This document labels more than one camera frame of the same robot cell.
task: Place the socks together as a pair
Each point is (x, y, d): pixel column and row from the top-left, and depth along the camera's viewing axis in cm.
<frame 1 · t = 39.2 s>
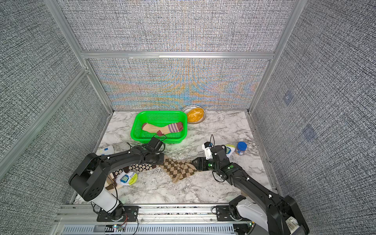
left hand: (164, 159, 91), fingers open
right hand: (195, 158, 81), fingers open
green plastic basket: (160, 118, 119), on the table
orange fruit in bowl: (195, 114, 111), point 7 cm above the table
patterned white bowl: (188, 107, 121), point 3 cm above the table
striped beige maroon sock: (161, 130, 106), point 3 cm above the table
brown checkered argyle sock: (178, 170, 89), point 2 cm above the table
white sock yellow toe: (128, 178, 85), point 2 cm above the table
blue lid jar: (242, 146, 92), point 8 cm above the table

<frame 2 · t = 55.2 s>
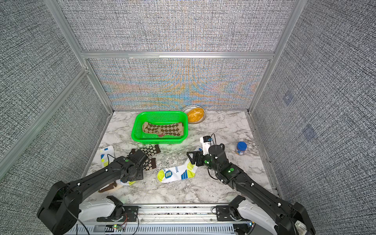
left hand: (138, 175, 84), fingers open
right hand: (190, 150, 76), fingers open
brown checkered argyle sock: (173, 129, 107), point 3 cm above the table
white sock yellow toe: (182, 171, 90), on the table
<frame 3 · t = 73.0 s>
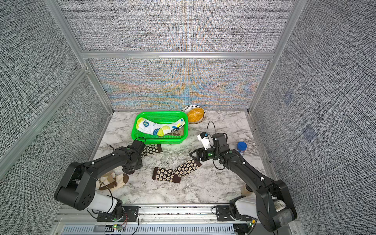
left hand: (137, 165, 89), fingers open
right hand: (194, 149, 82), fingers open
white sock blue yellow patches: (145, 126, 102), point 8 cm above the table
brown daisy sock: (175, 175, 87), on the table
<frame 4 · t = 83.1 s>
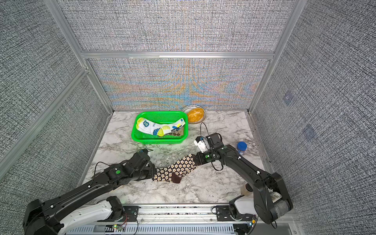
left hand: (159, 170, 77), fingers closed
right hand: (194, 156, 82), fingers closed
brown daisy sock: (175, 173, 83), point 6 cm above the table
